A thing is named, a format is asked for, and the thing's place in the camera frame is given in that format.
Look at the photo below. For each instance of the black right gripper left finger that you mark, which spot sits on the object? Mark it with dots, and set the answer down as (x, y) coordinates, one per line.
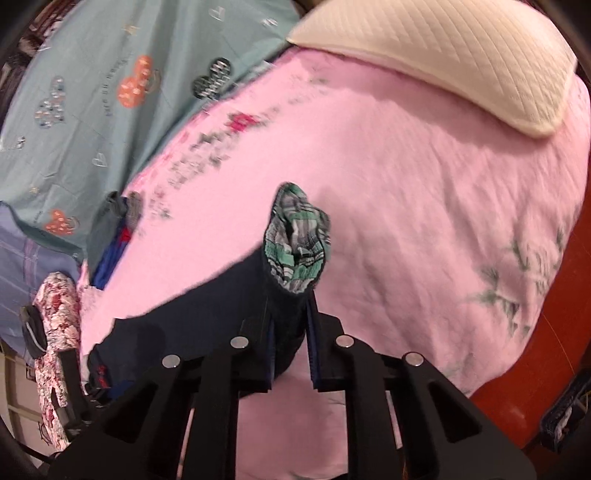
(180, 420)

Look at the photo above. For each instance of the teal heart print quilt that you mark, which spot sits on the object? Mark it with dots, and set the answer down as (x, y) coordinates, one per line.
(108, 89)

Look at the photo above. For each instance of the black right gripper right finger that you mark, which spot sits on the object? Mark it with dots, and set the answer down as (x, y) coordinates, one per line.
(404, 418)

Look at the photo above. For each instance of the blue plaid pillowcase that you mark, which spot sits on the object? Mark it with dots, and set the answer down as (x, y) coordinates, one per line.
(24, 266)

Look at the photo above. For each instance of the pink floral bed sheet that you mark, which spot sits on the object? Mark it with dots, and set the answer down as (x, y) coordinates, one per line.
(448, 227)

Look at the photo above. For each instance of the black bag with grey trim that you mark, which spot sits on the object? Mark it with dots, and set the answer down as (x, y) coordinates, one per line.
(33, 331)

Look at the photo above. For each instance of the dark green folded garment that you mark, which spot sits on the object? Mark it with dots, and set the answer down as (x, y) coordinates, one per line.
(113, 209)

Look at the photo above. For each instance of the black pants with grey cuffs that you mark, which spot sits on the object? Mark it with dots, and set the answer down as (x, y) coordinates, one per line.
(263, 297)

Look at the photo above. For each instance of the red wooden bed frame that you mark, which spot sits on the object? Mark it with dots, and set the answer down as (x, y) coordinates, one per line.
(516, 401)

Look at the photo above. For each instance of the blue folded garment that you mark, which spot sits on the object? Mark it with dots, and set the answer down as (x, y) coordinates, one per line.
(111, 256)

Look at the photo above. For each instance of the white quilted pillow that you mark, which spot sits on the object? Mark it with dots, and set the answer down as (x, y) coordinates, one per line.
(503, 56)

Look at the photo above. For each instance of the red rose floral pillow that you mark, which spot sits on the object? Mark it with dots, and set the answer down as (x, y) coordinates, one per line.
(59, 307)

